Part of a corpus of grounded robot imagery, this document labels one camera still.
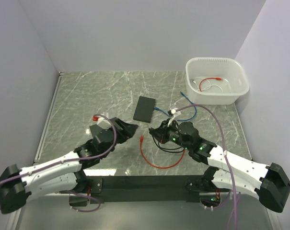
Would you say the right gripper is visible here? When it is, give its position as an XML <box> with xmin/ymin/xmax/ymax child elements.
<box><xmin>150</xmin><ymin>118</ymin><xmax>191</xmax><ymax>150</ymax></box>

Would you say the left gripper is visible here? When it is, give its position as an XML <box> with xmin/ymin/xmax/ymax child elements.
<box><xmin>101</xmin><ymin>117</ymin><xmax>138</xmax><ymax>158</ymax></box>

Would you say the black ethernet cable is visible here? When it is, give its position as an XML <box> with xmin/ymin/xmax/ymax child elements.
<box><xmin>152</xmin><ymin>138</ymin><xmax>186</xmax><ymax>154</ymax></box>

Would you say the red ethernet cable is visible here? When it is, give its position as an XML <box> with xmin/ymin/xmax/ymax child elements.
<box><xmin>139</xmin><ymin>135</ymin><xmax>186</xmax><ymax>169</ymax></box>

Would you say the blue ethernet cable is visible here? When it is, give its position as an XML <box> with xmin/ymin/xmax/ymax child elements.
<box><xmin>154</xmin><ymin>91</ymin><xmax>198</xmax><ymax>122</ymax></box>

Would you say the black network switch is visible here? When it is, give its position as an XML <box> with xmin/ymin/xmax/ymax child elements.
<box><xmin>133</xmin><ymin>96</ymin><xmax>156</xmax><ymax>123</ymax></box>

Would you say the black box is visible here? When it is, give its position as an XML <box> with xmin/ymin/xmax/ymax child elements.
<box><xmin>89</xmin><ymin>125</ymin><xmax>102</xmax><ymax>139</ymax></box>

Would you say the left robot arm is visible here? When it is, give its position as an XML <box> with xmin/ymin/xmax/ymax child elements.
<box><xmin>0</xmin><ymin>115</ymin><xmax>139</xmax><ymax>214</ymax></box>

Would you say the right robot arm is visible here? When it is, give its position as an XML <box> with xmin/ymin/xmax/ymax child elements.
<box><xmin>149</xmin><ymin>120</ymin><xmax>290</xmax><ymax>213</ymax></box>

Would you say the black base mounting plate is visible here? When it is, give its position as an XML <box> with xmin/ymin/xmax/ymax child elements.
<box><xmin>72</xmin><ymin>175</ymin><xmax>218</xmax><ymax>203</ymax></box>

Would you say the white plastic basin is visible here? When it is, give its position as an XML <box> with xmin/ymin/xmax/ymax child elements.
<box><xmin>186</xmin><ymin>57</ymin><xmax>250</xmax><ymax>105</ymax></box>

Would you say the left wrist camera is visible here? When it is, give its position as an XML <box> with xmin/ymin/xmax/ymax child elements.
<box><xmin>93</xmin><ymin>115</ymin><xmax>111</xmax><ymax>130</ymax></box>

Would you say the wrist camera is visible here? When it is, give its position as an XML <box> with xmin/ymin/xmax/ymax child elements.
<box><xmin>168</xmin><ymin>108</ymin><xmax>181</xmax><ymax>126</ymax></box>
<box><xmin>93</xmin><ymin>115</ymin><xmax>111</xmax><ymax>130</ymax></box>

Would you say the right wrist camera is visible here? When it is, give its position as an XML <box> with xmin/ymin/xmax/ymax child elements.
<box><xmin>168</xmin><ymin>108</ymin><xmax>181</xmax><ymax>126</ymax></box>

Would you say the aluminium frame rail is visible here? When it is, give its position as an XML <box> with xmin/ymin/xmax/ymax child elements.
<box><xmin>5</xmin><ymin>174</ymin><xmax>279</xmax><ymax>230</ymax></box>

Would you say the white cable in basin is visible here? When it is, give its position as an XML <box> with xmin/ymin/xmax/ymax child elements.
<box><xmin>192</xmin><ymin>78</ymin><xmax>232</xmax><ymax>94</ymax></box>

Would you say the red cable in basin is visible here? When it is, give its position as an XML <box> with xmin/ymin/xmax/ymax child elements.
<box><xmin>198</xmin><ymin>77</ymin><xmax>221</xmax><ymax>92</ymax></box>

